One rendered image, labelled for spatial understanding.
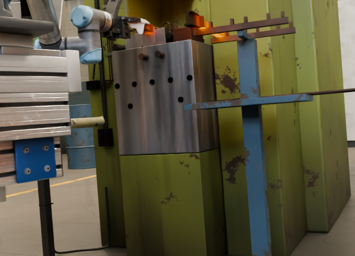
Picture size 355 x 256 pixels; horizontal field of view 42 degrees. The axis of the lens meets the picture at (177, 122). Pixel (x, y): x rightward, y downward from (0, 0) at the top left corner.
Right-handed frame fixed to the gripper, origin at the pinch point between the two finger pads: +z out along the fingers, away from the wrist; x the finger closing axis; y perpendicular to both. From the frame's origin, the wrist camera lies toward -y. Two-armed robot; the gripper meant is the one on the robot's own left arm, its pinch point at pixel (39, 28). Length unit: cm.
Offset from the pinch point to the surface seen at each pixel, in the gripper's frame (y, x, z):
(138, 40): -5.4, -41.4, 6.1
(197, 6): 34, -69, 30
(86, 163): 133, 87, 423
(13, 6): 19.5, 15.7, 5.2
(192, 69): -28, -63, -1
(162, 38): -9, -52, 2
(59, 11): 14.3, -5.8, 5.3
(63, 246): -71, 8, 83
